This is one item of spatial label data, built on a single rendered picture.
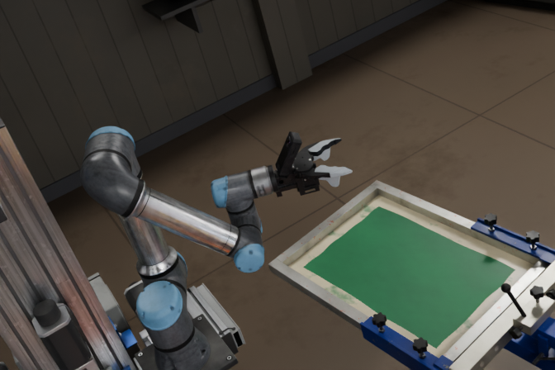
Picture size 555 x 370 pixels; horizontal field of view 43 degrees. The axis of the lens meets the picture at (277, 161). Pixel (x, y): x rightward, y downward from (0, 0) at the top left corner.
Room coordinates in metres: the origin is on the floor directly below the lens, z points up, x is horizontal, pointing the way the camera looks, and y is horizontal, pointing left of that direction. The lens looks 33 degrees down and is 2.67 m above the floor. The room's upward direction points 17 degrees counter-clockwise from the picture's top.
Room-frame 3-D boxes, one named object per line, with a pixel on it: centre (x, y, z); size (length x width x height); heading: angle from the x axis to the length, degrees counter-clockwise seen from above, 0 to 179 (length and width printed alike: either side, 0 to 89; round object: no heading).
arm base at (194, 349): (1.38, 0.40, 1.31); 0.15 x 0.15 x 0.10
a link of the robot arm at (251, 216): (1.49, 0.13, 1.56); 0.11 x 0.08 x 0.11; 178
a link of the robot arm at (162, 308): (1.39, 0.40, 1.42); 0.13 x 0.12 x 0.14; 178
